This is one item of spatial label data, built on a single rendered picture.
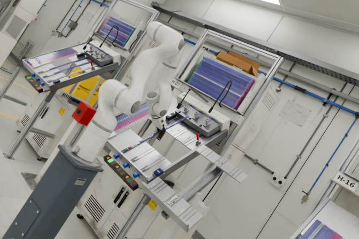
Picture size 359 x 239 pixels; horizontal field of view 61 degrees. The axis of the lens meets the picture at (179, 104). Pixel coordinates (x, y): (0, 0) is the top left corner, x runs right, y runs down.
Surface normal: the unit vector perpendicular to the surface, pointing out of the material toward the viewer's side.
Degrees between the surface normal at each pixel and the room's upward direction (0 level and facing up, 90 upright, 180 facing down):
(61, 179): 90
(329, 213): 44
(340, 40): 90
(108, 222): 90
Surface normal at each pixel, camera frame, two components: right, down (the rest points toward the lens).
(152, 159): 0.00, -0.82
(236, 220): -0.51, -0.35
